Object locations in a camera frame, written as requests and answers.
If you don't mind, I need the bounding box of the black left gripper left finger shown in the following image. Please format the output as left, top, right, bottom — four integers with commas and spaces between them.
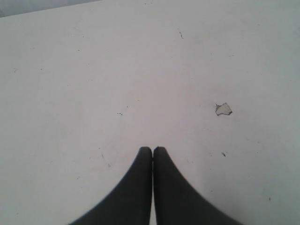
72, 147, 152, 225

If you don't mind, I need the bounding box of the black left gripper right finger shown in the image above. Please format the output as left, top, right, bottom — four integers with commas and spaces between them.
153, 146, 240, 225

